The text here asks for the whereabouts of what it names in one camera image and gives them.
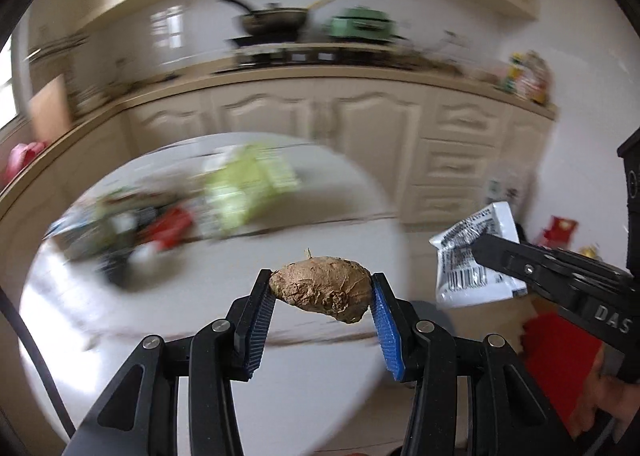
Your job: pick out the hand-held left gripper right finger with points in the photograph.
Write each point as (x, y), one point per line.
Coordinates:
(385, 331)

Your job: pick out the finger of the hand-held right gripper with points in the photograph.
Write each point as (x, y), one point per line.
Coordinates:
(525, 266)

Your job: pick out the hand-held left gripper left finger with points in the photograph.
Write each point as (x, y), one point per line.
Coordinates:
(260, 318)

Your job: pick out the white printed packet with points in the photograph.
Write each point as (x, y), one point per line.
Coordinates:
(465, 266)

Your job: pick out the brown ginger piece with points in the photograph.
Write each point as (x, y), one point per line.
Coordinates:
(320, 286)

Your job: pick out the person's right hand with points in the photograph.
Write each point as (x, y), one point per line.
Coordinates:
(597, 396)

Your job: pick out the red gold box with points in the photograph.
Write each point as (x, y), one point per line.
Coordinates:
(559, 231)

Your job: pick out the white rice bag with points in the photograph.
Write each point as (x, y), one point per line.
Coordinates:
(505, 193)

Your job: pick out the red floor bag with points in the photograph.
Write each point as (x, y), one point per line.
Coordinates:
(555, 356)

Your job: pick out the pale green snack wrapper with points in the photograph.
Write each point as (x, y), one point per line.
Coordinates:
(240, 191)

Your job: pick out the dark green wrapper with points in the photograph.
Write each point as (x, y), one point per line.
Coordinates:
(107, 218)

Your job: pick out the colourful snack packets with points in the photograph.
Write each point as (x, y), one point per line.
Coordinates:
(527, 79)

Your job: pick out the cream kitchen base cabinets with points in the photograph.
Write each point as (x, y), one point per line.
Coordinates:
(350, 116)

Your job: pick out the black gas stove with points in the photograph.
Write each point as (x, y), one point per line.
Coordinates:
(310, 56)

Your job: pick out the red plastic basket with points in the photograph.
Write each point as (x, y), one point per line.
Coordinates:
(22, 161)

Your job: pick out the green electric pot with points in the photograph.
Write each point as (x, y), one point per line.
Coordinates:
(362, 26)

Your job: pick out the black wok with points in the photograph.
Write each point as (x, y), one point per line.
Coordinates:
(272, 21)

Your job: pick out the wooden cutting board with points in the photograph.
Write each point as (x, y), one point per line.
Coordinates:
(50, 106)

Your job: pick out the kitchen window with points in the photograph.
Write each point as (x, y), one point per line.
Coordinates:
(10, 86)

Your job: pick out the wall utensil rail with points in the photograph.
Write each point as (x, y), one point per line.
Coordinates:
(55, 49)

